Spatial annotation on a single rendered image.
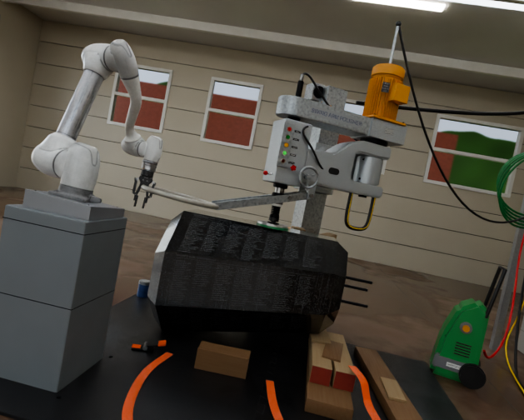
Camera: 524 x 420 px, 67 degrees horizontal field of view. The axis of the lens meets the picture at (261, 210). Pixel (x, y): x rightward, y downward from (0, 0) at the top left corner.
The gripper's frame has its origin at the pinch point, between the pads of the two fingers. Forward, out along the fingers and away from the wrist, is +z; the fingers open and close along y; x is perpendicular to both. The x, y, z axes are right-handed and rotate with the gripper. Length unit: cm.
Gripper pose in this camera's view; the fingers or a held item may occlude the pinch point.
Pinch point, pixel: (140, 202)
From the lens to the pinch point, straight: 256.0
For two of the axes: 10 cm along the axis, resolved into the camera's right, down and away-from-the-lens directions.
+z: -2.6, 9.7, 0.4
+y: 9.6, 2.5, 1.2
